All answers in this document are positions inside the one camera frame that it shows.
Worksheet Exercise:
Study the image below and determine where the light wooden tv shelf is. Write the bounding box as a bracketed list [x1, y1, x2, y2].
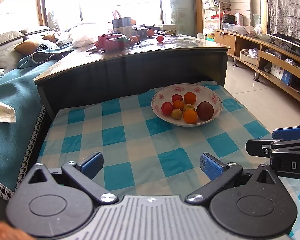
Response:
[215, 29, 300, 102]

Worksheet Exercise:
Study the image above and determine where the white lace cover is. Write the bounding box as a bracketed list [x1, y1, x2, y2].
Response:
[267, 0, 300, 41]

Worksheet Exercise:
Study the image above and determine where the white cloth on sofa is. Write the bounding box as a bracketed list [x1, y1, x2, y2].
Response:
[0, 102, 16, 124]

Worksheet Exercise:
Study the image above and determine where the blue white box on shelf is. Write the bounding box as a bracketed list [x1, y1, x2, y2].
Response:
[270, 63, 292, 86]

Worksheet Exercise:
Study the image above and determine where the blue white checkered cloth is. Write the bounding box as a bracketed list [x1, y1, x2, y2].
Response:
[36, 80, 300, 239]

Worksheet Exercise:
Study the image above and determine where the small brown-green fruit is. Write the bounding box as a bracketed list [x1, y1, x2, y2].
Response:
[171, 108, 183, 120]
[183, 104, 195, 111]

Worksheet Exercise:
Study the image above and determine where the teal sofa blanket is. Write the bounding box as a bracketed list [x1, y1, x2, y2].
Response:
[0, 51, 63, 201]

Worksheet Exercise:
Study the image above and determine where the red tomato on table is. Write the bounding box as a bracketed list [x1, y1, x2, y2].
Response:
[157, 35, 164, 42]

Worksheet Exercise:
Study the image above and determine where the small brown-green fruit left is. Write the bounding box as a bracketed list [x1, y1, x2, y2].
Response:
[171, 108, 183, 120]

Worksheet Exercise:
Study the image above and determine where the yellow cushion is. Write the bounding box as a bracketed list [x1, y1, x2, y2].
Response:
[14, 40, 39, 56]

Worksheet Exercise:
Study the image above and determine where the small orange mandarin right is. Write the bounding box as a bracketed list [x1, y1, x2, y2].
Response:
[173, 100, 185, 111]

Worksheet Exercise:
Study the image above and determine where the large dark red fruit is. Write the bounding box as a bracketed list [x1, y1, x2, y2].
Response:
[197, 101, 214, 121]

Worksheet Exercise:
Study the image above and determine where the small brown-green fruit right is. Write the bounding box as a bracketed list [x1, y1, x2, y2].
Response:
[183, 104, 195, 111]

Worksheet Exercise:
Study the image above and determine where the red bag on table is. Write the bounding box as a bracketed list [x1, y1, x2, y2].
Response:
[94, 34, 135, 52]

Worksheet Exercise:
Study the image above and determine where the large orange mandarin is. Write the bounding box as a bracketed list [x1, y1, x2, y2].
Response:
[183, 92, 197, 105]

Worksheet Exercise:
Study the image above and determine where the red tomato centre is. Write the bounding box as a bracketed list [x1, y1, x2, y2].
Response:
[161, 102, 174, 116]

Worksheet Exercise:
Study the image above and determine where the orange fruit on table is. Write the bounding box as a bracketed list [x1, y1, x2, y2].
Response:
[147, 29, 155, 37]

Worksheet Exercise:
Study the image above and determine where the red tomato near gripper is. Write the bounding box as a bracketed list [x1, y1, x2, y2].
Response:
[171, 94, 183, 102]

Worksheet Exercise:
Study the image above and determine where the dark tin on table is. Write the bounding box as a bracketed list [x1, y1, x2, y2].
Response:
[112, 17, 133, 37]

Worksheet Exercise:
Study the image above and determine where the white floral ceramic bowl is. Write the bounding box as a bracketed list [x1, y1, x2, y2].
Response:
[151, 83, 223, 127]

